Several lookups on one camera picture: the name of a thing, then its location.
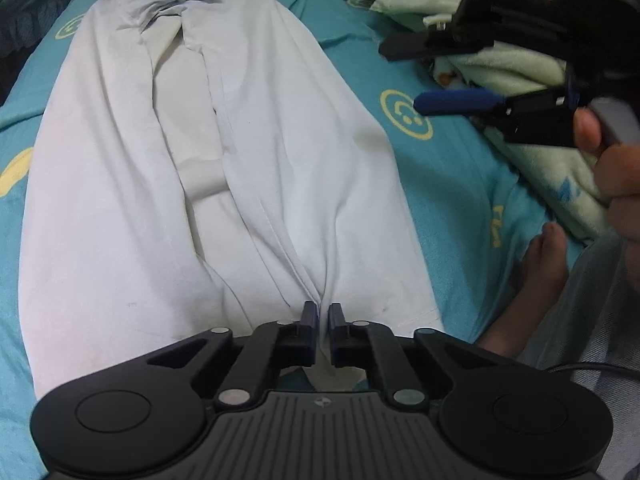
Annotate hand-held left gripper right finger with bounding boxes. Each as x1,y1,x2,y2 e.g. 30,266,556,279
330,303,501,408

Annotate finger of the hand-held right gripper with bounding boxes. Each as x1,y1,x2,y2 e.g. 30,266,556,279
378,27,501,62
414,85,583,150

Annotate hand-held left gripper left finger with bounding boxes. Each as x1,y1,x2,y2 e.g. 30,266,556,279
145,301,318,408

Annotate person's right hand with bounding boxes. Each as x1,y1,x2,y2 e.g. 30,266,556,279
572,108,640,242

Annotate white t-shirt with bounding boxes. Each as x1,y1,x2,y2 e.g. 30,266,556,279
17,0,446,401

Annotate person's grey shorts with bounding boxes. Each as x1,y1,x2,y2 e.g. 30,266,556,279
517,232,640,480

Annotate teal bed sheet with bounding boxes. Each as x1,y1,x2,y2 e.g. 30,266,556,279
0,0,601,480

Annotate thin black cord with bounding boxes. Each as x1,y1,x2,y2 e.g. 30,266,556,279
544,361,640,377

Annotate person's bare foot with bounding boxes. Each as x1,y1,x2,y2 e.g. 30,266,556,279
474,221,572,358

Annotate green fleece blanket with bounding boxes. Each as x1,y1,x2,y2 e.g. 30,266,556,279
310,0,640,242

